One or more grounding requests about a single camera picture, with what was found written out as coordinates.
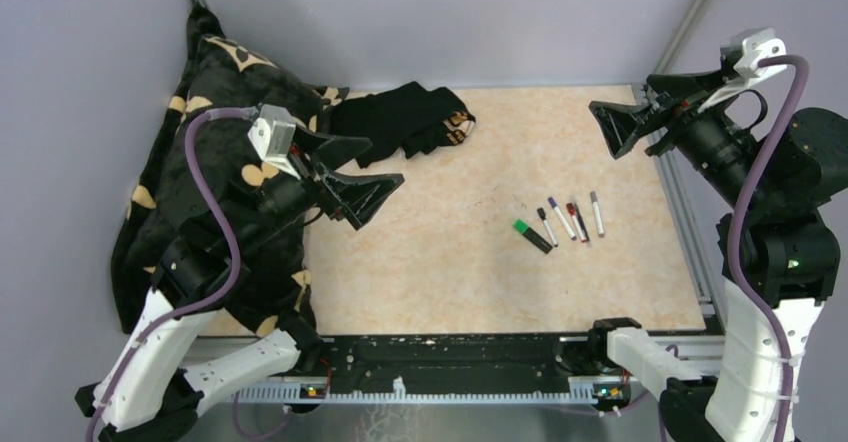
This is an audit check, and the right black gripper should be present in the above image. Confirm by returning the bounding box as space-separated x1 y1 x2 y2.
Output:
588 64 767 206

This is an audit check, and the black thin pen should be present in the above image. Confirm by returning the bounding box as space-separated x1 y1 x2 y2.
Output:
573 203 590 243

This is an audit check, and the white pen with clip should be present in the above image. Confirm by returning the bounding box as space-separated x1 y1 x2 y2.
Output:
551 203 577 241

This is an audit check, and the black green highlighter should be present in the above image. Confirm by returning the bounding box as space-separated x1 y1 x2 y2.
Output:
513 227 553 254

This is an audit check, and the green small cap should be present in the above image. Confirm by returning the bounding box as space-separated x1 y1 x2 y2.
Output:
513 219 533 237

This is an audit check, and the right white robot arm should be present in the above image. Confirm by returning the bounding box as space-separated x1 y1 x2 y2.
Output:
586 55 847 441

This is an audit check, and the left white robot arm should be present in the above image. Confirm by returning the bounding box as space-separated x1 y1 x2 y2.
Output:
77 124 404 441

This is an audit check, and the black folded cloth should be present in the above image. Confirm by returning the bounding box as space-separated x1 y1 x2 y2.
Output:
329 82 477 168

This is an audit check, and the black floral plush pillow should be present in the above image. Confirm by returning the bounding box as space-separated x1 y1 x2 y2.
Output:
109 4 350 336

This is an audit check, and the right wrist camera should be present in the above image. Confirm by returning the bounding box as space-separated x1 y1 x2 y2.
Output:
697 27 787 113

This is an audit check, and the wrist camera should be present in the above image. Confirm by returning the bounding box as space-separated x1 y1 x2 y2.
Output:
248 104 307 180
697 27 787 113

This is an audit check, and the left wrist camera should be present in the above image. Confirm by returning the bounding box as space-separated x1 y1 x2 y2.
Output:
248 104 307 180

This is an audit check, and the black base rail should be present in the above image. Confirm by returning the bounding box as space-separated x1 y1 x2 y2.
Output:
239 333 638 407

